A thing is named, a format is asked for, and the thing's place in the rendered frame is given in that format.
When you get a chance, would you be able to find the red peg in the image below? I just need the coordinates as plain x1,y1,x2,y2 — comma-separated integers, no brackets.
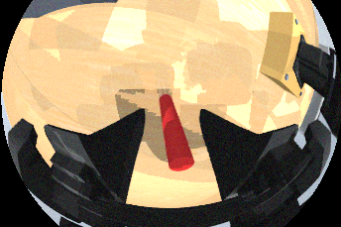
159,95,195,171

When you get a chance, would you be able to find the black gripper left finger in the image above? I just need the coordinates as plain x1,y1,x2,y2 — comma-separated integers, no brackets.
44,108,146,203

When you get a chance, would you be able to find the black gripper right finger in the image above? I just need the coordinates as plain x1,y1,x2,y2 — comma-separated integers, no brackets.
198,108,298,201

